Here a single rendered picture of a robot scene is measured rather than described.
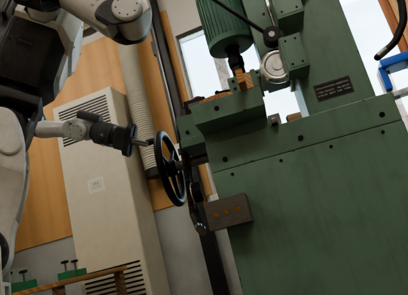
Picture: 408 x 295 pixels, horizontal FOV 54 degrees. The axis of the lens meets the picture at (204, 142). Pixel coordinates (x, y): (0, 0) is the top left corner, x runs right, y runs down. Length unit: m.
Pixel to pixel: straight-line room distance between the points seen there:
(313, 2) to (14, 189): 1.12
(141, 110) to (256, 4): 1.66
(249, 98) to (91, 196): 2.00
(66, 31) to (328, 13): 0.86
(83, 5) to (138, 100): 1.97
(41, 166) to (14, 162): 2.46
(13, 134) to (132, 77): 2.02
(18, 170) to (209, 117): 0.54
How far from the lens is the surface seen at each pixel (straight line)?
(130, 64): 3.19
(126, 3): 1.09
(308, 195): 1.21
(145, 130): 2.97
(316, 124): 1.25
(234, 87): 1.49
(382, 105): 1.29
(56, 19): 1.31
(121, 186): 2.86
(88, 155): 3.03
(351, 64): 1.44
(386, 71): 2.18
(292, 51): 1.34
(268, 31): 1.42
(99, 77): 3.50
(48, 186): 3.58
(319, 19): 1.50
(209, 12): 1.59
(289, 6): 1.43
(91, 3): 1.14
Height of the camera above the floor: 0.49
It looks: 15 degrees up
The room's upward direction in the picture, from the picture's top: 14 degrees counter-clockwise
